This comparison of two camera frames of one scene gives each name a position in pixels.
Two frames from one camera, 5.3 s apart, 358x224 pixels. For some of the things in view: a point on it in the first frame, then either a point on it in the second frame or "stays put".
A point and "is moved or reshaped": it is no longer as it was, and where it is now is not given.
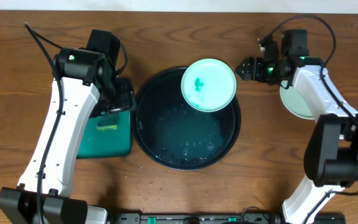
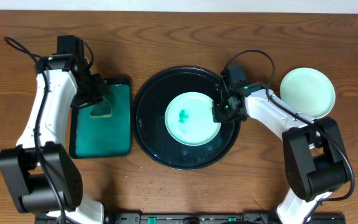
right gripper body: (254, 69) -> (221, 112)
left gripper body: (124, 96) -> (89, 94)
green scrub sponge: (107, 122) is moved or reshaped
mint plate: (208, 85) -> (189, 119)
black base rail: (217, 218) stays put
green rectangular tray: (96, 144) stays put
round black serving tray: (173, 134) stays put
